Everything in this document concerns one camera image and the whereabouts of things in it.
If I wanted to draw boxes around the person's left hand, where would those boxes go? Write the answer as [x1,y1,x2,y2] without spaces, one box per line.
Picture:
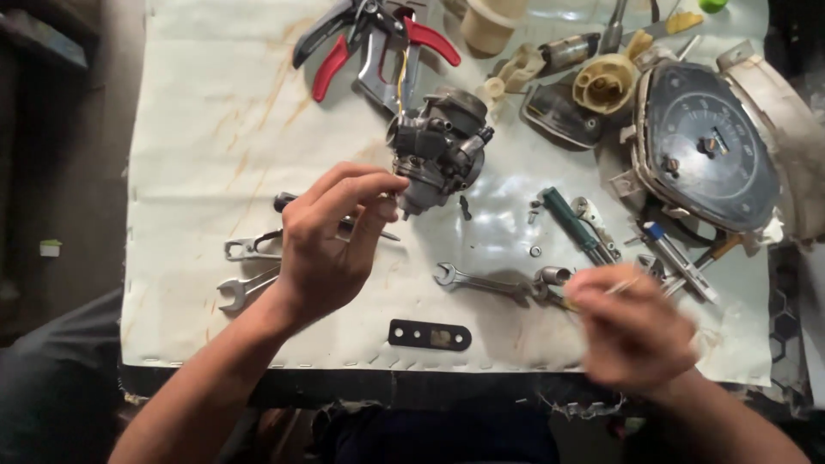
[273,161,410,322]

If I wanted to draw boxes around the person's right hand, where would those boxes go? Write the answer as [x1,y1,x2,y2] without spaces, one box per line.
[565,264,701,395]

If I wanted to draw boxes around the thin metal screwdriver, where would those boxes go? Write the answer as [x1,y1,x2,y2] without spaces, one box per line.
[602,276,644,296]

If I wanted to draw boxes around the grey metal carburetor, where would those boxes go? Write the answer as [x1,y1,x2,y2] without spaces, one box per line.
[385,87,496,221]

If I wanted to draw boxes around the small metal socket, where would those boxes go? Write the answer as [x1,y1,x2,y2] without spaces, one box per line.
[535,266,573,288]

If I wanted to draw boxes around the metal key plate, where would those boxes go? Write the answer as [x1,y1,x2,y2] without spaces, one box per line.
[571,196,623,259]

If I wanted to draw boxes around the blue tipped metal tool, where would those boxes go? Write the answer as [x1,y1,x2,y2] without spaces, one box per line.
[641,221,720,305]

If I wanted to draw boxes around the combination spanner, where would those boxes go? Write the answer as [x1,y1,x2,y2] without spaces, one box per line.
[433,262,549,306]

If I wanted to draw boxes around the black metal plate with holes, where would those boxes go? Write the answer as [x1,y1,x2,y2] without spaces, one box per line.
[387,319,473,353]

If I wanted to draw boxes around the dark lens cover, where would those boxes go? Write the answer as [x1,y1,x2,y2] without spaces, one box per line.
[521,84,607,152]

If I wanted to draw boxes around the motorcycle speedometer cluster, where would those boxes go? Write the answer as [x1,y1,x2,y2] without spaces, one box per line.
[609,40,825,249]

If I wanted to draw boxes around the cream plastic round gear housing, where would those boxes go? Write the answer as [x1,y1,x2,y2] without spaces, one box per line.
[572,53,639,117]

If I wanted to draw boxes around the white cloth mat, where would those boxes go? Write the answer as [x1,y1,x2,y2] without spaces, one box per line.
[120,0,774,389]

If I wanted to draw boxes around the cream plastic fitting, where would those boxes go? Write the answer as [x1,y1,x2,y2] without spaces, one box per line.
[476,44,547,107]

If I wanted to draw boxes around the metal cylindrical part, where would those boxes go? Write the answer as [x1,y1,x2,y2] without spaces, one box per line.
[539,32,602,73]

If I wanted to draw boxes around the cream plastic cylinder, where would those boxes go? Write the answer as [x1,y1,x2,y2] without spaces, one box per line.
[459,0,529,58]

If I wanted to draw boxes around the open end spanner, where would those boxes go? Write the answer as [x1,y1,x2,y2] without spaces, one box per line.
[223,229,284,263]
[217,267,281,314]

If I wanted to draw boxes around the green handled screwdriver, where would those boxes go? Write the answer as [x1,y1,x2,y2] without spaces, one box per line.
[540,187,620,266]

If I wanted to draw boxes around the orange handled screwdriver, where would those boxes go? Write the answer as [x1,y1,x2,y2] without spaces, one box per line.
[693,233,745,272]

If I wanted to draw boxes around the black handled screwdriver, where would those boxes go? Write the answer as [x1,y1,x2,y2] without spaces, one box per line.
[273,192,402,243]

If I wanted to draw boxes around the grey metal bracket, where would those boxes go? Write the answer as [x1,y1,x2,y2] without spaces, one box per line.
[356,29,423,117]

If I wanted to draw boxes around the red handled pliers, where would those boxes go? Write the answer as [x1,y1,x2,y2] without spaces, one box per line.
[312,16,462,104]

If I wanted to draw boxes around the black handled pliers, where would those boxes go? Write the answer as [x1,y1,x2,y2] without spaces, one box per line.
[293,0,413,70]

